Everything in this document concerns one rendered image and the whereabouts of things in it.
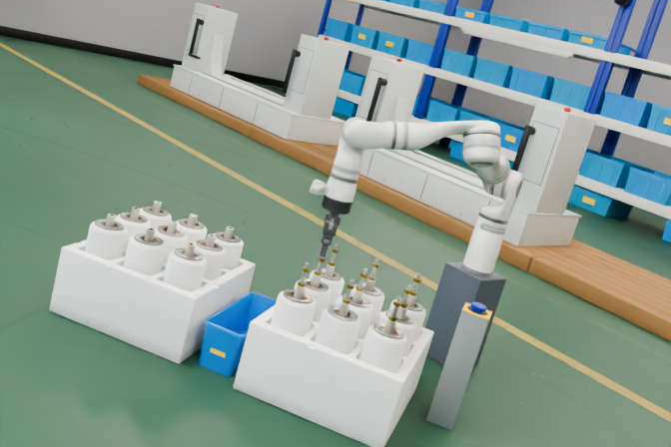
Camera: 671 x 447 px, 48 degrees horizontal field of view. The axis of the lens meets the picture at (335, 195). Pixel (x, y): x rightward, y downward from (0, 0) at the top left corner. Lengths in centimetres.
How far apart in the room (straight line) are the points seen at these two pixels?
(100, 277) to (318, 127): 357
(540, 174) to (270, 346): 246
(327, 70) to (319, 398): 373
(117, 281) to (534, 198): 255
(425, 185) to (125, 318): 266
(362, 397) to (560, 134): 246
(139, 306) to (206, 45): 458
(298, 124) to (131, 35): 365
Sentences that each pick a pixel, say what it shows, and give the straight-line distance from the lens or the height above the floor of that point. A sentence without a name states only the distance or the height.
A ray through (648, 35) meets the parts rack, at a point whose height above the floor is 157.
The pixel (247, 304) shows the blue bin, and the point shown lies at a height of 9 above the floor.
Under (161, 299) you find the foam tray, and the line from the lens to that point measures 192.
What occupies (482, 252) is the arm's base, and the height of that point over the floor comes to 37.
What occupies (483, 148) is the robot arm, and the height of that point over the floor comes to 71.
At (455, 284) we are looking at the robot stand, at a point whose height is 25.
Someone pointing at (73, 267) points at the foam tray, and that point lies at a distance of 204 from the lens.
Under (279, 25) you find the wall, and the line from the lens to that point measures 957.
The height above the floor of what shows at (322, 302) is 22.
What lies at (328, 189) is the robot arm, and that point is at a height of 51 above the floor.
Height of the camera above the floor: 89
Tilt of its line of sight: 12 degrees down
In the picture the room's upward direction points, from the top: 16 degrees clockwise
